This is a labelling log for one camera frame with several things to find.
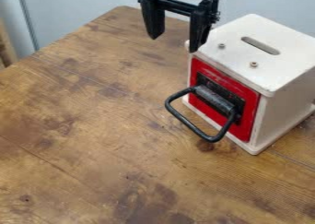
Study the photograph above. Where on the white wooden drawer cabinet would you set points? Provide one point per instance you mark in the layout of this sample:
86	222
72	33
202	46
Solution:
259	64

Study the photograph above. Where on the black metal drawer handle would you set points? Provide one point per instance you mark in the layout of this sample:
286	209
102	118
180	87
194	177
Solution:
215	100

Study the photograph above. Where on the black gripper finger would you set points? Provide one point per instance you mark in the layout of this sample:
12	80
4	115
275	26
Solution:
154	16
203	17

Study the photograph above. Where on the wooden chair at left edge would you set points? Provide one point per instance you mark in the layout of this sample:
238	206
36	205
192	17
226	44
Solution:
8	56

